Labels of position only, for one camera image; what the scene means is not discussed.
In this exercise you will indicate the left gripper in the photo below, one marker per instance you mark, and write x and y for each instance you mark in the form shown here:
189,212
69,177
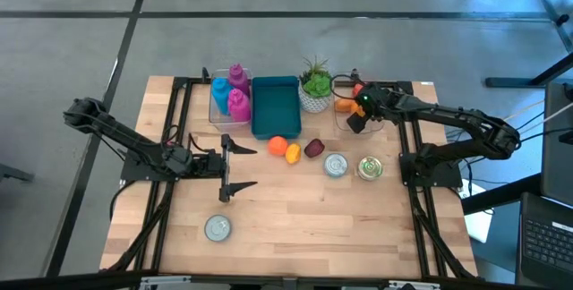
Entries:
208,164

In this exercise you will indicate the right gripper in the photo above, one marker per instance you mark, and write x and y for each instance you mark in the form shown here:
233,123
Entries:
373,102

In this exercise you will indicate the round orange toy fruit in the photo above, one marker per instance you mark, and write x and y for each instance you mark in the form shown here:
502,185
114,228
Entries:
278,146
356,110

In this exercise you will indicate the red orange toy fruit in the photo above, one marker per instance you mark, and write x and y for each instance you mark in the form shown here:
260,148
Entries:
356,89

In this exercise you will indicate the oblong orange toy fruit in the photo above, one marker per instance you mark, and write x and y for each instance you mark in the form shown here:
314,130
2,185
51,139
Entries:
342,105

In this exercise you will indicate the bright pink squeeze bottle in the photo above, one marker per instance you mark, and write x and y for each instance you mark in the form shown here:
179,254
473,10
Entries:
239,106

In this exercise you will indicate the gold tin can blue label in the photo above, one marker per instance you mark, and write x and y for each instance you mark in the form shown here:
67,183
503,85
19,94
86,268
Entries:
370,168

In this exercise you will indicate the blue plastic squeeze bottle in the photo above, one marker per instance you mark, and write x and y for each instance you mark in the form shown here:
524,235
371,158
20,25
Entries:
220,95

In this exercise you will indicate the dark red toy fruit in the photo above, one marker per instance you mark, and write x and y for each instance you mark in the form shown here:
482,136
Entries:
314,148

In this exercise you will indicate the purple pink squeeze bottle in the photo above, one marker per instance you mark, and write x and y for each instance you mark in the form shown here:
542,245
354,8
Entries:
237,77

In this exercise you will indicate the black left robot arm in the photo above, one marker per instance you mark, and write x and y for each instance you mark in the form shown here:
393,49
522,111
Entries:
134,142

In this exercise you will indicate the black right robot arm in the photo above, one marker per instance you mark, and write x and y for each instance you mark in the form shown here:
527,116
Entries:
447,115

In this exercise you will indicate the clear plastic container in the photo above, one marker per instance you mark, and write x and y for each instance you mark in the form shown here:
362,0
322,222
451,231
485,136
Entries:
224,122
376,129

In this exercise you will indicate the yellow toy lemon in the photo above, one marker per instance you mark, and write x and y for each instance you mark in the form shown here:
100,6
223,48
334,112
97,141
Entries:
293,153

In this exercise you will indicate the potted succulent white pot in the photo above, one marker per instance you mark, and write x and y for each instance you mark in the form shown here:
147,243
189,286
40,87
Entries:
317,86

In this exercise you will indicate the silver tin can navy label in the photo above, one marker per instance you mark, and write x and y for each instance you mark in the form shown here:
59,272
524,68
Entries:
218,227

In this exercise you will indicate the teal plastic tray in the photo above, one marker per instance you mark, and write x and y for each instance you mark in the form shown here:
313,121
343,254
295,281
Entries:
275,106

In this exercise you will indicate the teal label tin can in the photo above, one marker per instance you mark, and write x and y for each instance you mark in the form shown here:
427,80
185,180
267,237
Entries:
336,165

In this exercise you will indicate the black stand leg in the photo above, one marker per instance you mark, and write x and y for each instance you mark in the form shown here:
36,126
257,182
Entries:
506,82

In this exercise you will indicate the white sheet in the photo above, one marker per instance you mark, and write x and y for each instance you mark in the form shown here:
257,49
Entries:
479,227

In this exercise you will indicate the black desk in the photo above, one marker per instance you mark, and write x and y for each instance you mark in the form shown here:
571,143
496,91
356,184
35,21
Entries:
557,147

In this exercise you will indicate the black laptop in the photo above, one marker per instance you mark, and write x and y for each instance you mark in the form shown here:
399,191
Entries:
548,241

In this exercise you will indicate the grey chair leg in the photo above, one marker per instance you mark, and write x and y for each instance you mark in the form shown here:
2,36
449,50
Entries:
13,173

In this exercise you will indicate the black aluminium table frame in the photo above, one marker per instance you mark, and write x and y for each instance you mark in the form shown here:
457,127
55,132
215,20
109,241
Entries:
180,83

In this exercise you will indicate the silver aluminium bracket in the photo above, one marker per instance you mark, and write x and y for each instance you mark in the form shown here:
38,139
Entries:
165,281
416,285

